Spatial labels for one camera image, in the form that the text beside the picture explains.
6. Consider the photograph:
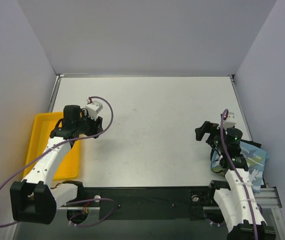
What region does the black printed t-shirt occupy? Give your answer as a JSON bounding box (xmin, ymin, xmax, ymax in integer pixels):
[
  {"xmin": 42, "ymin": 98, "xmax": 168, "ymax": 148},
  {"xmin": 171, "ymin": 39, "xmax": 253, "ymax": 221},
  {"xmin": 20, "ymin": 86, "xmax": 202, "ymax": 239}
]
[{"xmin": 210, "ymin": 140, "xmax": 268, "ymax": 175}]

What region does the light blue t-shirt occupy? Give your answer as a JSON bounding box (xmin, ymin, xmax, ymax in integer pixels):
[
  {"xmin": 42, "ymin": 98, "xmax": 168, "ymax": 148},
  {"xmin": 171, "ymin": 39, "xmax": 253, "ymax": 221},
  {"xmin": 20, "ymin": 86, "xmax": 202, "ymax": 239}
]
[{"xmin": 210, "ymin": 140, "xmax": 269, "ymax": 194}]

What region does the yellow plastic tray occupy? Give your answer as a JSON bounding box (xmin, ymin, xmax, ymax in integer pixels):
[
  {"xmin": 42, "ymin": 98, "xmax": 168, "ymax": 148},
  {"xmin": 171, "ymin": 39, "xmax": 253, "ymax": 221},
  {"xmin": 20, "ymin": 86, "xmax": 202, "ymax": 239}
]
[{"xmin": 25, "ymin": 112, "xmax": 81, "ymax": 181}]

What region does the aluminium frame rail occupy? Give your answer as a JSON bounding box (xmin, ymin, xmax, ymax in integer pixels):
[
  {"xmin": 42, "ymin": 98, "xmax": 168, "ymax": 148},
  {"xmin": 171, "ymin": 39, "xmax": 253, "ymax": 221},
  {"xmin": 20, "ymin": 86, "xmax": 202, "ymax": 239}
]
[{"xmin": 12, "ymin": 186, "xmax": 283, "ymax": 212}]

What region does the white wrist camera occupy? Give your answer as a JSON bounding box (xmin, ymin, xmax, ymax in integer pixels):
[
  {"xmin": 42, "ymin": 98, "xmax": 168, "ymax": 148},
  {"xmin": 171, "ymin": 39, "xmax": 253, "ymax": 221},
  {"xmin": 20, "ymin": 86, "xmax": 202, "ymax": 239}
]
[
  {"xmin": 222, "ymin": 112, "xmax": 237, "ymax": 129},
  {"xmin": 85, "ymin": 98, "xmax": 103, "ymax": 121}
]

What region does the purple cable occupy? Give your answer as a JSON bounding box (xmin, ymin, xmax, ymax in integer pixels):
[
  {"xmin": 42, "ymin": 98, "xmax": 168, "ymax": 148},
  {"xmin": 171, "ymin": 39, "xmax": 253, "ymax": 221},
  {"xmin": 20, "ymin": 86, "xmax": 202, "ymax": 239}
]
[
  {"xmin": 207, "ymin": 109, "xmax": 263, "ymax": 240},
  {"xmin": 0, "ymin": 96, "xmax": 118, "ymax": 228}
]

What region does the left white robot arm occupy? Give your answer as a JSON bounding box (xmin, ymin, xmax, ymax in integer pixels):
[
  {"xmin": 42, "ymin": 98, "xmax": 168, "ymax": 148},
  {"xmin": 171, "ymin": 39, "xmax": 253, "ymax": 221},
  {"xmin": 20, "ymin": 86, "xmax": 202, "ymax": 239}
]
[{"xmin": 9, "ymin": 101, "xmax": 103, "ymax": 225}]

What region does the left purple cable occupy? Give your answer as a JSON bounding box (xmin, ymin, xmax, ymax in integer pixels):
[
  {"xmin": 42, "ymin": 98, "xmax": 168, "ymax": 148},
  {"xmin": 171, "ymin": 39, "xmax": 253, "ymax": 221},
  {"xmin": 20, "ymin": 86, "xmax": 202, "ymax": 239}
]
[{"xmin": 0, "ymin": 96, "xmax": 118, "ymax": 228}]

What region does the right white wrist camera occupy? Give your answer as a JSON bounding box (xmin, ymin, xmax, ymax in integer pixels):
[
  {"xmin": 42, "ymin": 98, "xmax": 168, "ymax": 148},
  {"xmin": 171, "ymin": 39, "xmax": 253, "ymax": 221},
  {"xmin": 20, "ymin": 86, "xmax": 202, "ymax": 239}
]
[{"xmin": 222, "ymin": 112, "xmax": 237, "ymax": 129}]

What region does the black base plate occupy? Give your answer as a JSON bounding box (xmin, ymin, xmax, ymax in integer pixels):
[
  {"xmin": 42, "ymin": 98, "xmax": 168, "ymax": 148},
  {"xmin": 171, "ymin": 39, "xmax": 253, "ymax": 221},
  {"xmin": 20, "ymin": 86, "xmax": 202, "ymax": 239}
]
[{"xmin": 66, "ymin": 186, "xmax": 224, "ymax": 224}]

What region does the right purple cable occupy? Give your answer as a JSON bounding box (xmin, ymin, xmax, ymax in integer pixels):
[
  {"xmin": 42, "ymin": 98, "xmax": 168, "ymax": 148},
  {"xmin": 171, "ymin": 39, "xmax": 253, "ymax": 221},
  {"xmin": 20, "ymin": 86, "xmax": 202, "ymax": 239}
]
[{"xmin": 207, "ymin": 109, "xmax": 263, "ymax": 240}]

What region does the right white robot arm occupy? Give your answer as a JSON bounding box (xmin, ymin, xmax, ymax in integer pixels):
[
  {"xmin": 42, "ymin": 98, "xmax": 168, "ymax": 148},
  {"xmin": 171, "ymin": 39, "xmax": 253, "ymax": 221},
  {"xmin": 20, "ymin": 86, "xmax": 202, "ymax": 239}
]
[{"xmin": 195, "ymin": 119, "xmax": 276, "ymax": 240}]

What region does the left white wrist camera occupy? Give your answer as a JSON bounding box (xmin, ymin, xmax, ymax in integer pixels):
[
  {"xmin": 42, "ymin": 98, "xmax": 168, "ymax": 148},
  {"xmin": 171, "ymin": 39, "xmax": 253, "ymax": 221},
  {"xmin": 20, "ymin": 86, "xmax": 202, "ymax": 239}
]
[{"xmin": 85, "ymin": 98, "xmax": 103, "ymax": 121}]

